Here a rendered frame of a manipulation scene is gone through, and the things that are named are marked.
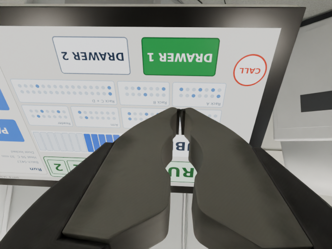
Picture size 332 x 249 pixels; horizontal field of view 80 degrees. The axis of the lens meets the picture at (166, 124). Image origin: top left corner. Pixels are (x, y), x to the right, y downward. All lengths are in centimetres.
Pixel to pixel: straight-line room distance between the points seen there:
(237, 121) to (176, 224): 122
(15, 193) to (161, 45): 84
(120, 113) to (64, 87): 8
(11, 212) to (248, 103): 90
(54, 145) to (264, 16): 35
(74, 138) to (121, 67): 15
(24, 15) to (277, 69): 31
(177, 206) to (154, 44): 127
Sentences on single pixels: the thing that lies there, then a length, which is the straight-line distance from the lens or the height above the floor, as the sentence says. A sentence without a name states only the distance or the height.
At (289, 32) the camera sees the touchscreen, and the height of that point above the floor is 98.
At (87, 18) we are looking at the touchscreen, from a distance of 28.
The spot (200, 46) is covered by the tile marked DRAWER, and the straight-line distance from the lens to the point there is 26.
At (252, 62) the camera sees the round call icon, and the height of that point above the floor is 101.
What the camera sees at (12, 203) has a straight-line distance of 98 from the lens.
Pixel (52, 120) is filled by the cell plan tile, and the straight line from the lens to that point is 36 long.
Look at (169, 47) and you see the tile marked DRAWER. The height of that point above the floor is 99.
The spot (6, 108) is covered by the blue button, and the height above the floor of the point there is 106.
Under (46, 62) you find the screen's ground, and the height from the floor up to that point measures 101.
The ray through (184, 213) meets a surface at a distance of 149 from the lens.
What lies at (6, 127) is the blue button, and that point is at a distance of 41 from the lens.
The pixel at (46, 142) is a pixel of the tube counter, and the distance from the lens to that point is 39.
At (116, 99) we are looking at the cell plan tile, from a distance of 29.
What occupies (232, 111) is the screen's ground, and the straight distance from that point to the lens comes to 30.
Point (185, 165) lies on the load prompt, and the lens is 35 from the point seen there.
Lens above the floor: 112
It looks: 8 degrees down
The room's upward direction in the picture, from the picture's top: 178 degrees counter-clockwise
